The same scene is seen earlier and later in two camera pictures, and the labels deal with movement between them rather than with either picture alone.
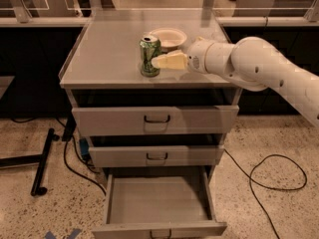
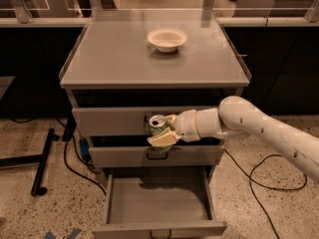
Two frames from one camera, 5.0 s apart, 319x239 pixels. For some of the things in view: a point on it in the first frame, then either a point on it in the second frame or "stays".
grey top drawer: x=156 y=119 stays
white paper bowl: x=170 y=38 stays
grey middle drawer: x=156 y=155 stays
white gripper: x=196 y=58 to x=185 y=125
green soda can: x=150 y=48 to x=159 y=122
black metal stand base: x=32 y=159 stays
